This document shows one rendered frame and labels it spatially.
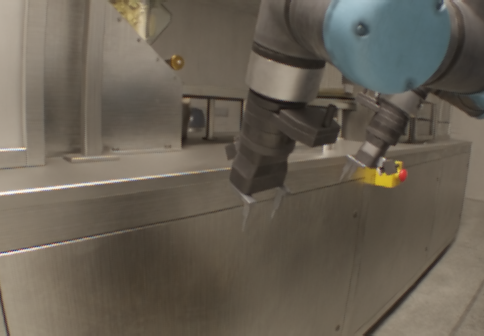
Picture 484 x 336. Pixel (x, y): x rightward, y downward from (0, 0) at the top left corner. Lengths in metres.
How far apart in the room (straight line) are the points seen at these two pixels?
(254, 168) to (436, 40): 0.27
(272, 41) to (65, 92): 0.44
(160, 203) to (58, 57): 0.35
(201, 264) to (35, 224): 0.28
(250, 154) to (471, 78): 0.27
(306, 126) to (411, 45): 0.15
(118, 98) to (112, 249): 0.35
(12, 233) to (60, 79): 0.35
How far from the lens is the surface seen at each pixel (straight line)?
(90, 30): 0.64
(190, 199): 0.53
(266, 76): 0.38
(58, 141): 0.69
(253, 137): 0.42
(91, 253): 0.48
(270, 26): 0.38
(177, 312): 0.59
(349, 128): 1.45
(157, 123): 0.77
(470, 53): 0.34
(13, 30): 0.62
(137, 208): 0.48
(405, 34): 0.27
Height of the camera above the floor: 0.89
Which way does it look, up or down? 9 degrees down
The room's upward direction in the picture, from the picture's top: 3 degrees clockwise
